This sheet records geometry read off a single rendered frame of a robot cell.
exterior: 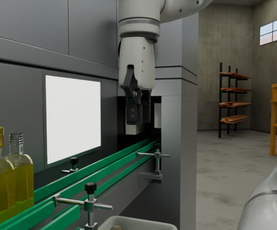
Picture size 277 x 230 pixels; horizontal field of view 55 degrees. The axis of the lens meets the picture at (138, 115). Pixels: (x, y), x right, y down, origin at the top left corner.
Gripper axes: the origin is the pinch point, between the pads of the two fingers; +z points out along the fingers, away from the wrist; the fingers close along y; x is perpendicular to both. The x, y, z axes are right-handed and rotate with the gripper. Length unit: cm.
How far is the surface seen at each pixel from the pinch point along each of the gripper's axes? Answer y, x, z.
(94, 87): -58, -43, -8
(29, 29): -19, -45, -26
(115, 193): -40, -24, 33
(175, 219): -90, -10, 64
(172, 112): -90, -12, 4
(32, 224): 5.3, -23.7, 24.9
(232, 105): -931, 15, 19
